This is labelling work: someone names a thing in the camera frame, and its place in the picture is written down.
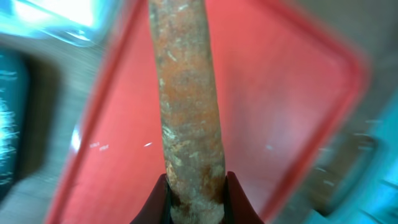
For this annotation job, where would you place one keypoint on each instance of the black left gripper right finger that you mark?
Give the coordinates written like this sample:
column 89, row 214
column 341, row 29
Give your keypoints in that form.
column 237, row 207

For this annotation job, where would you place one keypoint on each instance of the grey dishwasher rack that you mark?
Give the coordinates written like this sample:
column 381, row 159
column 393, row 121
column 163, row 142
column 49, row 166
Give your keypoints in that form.
column 371, row 197

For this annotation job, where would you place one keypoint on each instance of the clear plastic bin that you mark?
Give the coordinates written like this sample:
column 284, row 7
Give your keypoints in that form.
column 81, row 23

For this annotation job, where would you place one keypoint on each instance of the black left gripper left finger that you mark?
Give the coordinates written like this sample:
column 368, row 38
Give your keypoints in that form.
column 156, row 209

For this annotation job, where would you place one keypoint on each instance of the orange carrot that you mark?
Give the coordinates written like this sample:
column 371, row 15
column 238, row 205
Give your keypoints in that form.
column 190, row 120

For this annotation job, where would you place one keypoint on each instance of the red plastic tray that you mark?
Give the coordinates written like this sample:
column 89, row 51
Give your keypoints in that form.
column 283, row 85

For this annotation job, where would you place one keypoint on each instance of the black waste tray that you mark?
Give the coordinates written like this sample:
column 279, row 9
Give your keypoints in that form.
column 14, row 90

